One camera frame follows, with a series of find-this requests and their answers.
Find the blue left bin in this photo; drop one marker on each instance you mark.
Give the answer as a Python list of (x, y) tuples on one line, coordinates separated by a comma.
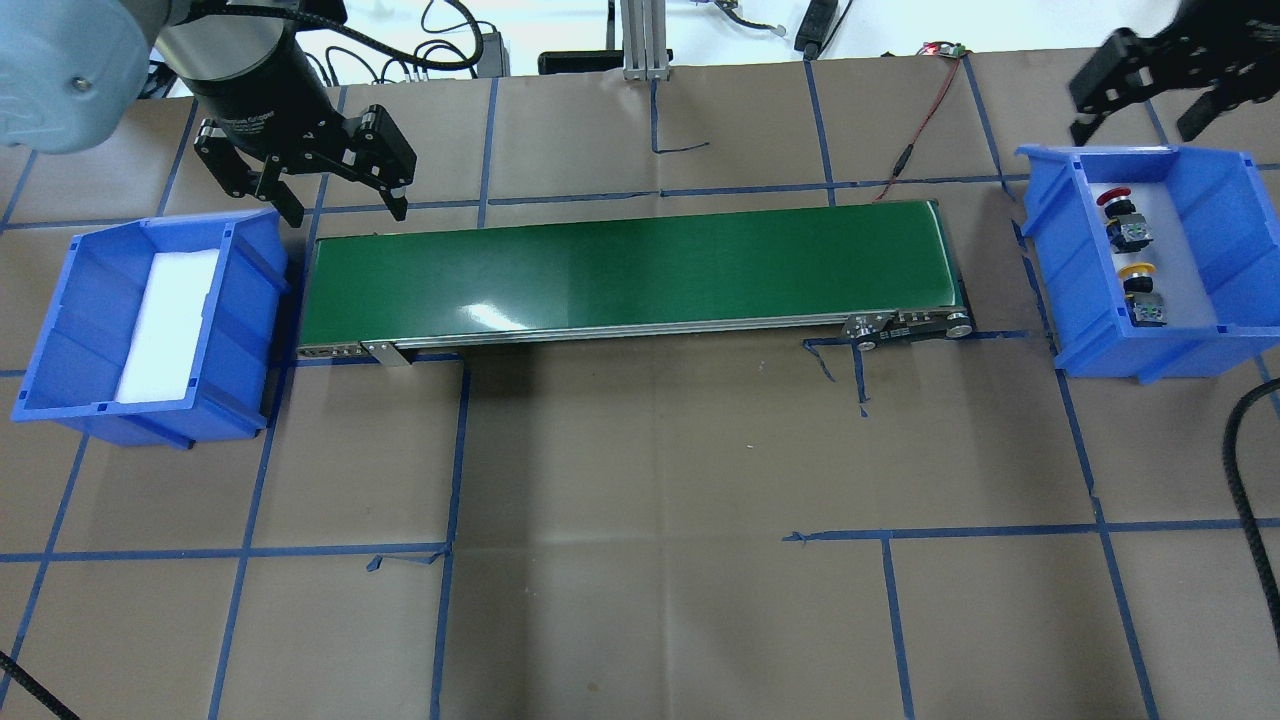
[(80, 352)]

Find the white foam pad bin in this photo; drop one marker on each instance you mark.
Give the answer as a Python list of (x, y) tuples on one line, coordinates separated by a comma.
[(168, 327), (1177, 278)]

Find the green conveyor belt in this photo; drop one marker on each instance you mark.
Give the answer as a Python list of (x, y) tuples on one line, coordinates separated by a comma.
[(882, 271)]

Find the white foam pad left bin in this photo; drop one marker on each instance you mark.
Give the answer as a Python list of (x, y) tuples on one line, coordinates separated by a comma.
[(168, 327)]

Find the blue bin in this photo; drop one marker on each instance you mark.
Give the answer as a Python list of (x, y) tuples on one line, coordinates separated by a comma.
[(80, 352), (1223, 204)]

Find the yellow push button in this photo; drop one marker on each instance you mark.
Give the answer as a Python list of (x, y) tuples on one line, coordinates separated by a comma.
[(1144, 305)]

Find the black power adapter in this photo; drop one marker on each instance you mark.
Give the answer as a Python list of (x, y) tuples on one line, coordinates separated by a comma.
[(494, 58)]

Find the red push button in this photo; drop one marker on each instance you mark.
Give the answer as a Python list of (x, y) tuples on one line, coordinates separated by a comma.
[(1127, 230)]

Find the white foam pad right bin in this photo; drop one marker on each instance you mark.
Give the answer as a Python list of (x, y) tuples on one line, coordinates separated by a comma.
[(1177, 278)]

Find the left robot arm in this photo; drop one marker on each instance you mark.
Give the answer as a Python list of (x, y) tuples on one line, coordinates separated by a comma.
[(71, 68)]

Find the aluminium profile post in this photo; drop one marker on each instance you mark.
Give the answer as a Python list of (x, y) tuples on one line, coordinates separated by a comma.
[(643, 28)]

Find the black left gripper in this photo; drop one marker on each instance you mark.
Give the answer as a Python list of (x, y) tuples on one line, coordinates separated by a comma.
[(262, 97)]

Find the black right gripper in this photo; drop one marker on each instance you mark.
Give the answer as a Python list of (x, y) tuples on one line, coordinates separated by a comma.
[(1192, 62)]

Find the blue right bin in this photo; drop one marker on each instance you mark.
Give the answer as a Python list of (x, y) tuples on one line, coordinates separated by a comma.
[(1223, 204)]

